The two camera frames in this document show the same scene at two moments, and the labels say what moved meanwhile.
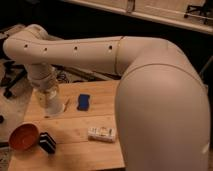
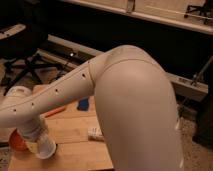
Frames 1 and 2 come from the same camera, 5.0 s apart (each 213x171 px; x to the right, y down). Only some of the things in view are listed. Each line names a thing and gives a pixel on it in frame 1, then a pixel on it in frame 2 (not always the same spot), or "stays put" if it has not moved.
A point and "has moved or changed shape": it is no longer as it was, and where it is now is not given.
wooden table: x=84 y=136 stays put
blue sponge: x=83 y=102 stays put
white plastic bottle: x=102 y=134 stays put
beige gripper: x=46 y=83 to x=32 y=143
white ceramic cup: x=51 y=102 has moved or changed shape
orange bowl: x=23 y=137 stays put
